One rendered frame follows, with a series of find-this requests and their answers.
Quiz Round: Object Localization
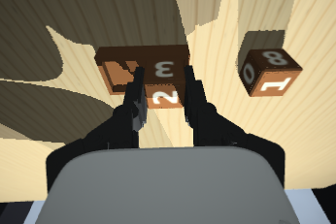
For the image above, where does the brown shallow tray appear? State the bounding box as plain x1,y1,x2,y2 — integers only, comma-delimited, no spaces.
94,45,190,95

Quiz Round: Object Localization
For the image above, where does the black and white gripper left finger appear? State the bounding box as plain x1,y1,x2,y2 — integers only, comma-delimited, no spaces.
46,67,148,195

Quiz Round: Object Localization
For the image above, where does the brown calendar cube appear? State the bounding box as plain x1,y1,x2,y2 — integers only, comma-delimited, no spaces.
239,48,303,97
143,59,185,109

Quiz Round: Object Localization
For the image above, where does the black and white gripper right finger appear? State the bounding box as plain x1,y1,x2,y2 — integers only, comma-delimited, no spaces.
184,65,286,188

